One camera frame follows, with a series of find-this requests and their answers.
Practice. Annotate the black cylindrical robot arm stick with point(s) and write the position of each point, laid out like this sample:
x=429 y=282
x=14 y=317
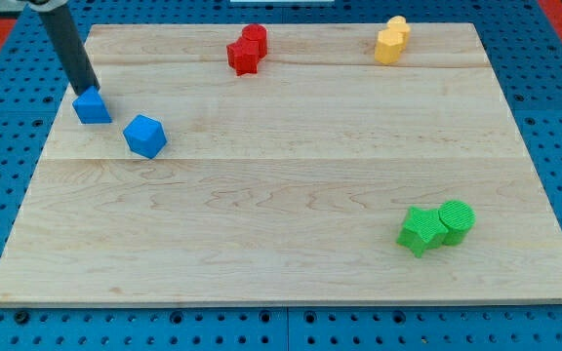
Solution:
x=64 y=35

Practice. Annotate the light wooden board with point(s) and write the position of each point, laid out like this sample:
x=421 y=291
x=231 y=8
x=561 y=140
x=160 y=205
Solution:
x=284 y=188

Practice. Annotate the red star block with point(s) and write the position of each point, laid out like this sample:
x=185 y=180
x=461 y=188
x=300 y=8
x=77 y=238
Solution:
x=243 y=56

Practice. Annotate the blue cube block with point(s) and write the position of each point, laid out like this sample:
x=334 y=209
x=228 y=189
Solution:
x=145 y=136

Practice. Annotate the red cylinder block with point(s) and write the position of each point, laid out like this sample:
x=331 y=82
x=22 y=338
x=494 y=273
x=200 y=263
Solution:
x=257 y=33

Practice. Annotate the green star block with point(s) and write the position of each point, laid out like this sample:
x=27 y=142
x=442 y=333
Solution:
x=421 y=230

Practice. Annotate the yellow hexagon block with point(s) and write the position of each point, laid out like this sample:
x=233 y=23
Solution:
x=389 y=46

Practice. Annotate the green cylinder block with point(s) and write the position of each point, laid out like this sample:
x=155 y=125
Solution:
x=458 y=217

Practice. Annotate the yellow heart block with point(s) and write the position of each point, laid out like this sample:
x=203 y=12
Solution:
x=400 y=25

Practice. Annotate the blue triangular block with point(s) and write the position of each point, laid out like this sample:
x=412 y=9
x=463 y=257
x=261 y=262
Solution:
x=90 y=108

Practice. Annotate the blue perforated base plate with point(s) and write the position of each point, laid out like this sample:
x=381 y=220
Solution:
x=523 y=40

